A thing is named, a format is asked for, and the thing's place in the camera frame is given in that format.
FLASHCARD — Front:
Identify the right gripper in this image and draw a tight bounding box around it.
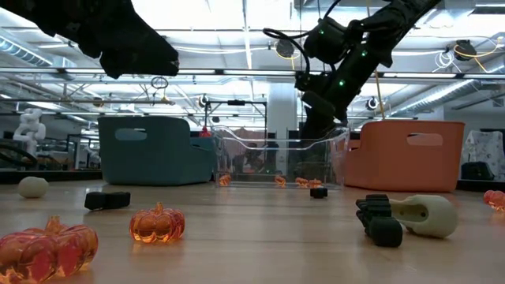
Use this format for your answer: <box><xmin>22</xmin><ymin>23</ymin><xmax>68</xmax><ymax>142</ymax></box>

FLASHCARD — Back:
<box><xmin>294</xmin><ymin>72</ymin><xmax>350</xmax><ymax>139</ymax></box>

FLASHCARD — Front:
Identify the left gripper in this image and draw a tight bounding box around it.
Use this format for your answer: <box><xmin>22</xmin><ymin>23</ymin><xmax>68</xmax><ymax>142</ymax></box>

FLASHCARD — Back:
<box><xmin>98</xmin><ymin>33</ymin><xmax>181</xmax><ymax>80</ymax></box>

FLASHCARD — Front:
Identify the off-white plastic skull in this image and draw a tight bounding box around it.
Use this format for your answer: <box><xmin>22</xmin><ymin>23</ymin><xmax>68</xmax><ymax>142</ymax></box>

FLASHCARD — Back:
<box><xmin>17</xmin><ymin>176</ymin><xmax>50</xmax><ymax>200</ymax></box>
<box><xmin>389</xmin><ymin>194</ymin><xmax>459</xmax><ymax>239</ymax></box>

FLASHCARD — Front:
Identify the orange plastic bin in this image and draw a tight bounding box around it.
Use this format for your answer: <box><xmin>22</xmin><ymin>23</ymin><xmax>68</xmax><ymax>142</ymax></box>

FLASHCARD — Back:
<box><xmin>342</xmin><ymin>120</ymin><xmax>466</xmax><ymax>193</ymax></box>

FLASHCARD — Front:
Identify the clear plastic bin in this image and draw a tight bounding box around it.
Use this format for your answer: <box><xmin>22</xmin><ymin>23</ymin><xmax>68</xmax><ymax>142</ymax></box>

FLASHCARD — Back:
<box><xmin>211</xmin><ymin>125</ymin><xmax>351</xmax><ymax>190</ymax></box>

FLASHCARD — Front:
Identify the teal plastic bin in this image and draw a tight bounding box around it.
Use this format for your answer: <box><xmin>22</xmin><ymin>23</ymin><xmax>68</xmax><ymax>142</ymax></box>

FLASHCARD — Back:
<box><xmin>97</xmin><ymin>115</ymin><xmax>218</xmax><ymax>187</ymax></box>

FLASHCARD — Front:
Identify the white robot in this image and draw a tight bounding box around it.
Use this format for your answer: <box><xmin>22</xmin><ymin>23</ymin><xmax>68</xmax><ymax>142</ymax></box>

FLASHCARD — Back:
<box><xmin>12</xmin><ymin>107</ymin><xmax>47</xmax><ymax>157</ymax></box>

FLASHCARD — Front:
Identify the white patterned cloth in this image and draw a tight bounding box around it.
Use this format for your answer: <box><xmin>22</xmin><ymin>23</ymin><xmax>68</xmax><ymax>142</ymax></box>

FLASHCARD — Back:
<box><xmin>461</xmin><ymin>129</ymin><xmax>505</xmax><ymax>182</ymax></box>

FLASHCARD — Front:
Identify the hanging wire ring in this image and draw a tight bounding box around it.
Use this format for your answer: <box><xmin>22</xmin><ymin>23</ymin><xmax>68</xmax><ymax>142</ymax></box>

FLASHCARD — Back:
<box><xmin>150</xmin><ymin>75</ymin><xmax>170</xmax><ymax>90</ymax></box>

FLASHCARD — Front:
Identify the black gantry frame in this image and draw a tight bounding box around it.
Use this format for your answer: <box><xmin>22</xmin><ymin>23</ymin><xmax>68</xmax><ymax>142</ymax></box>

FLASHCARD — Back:
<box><xmin>203</xmin><ymin>99</ymin><xmax>268</xmax><ymax>131</ymax></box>

